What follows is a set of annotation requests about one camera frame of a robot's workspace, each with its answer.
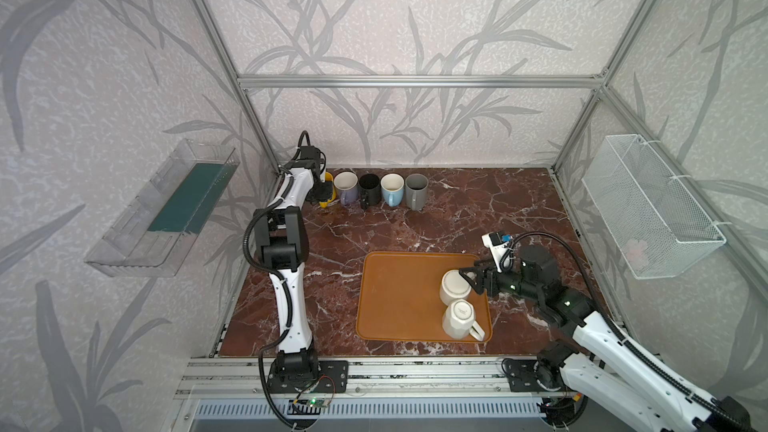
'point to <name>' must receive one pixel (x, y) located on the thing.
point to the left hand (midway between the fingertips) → (325, 185)
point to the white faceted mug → (459, 321)
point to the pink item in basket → (637, 253)
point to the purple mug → (346, 183)
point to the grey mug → (416, 191)
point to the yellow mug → (329, 178)
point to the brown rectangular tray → (400, 300)
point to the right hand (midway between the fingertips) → (468, 258)
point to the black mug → (370, 189)
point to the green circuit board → (319, 401)
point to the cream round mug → (453, 286)
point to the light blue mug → (392, 185)
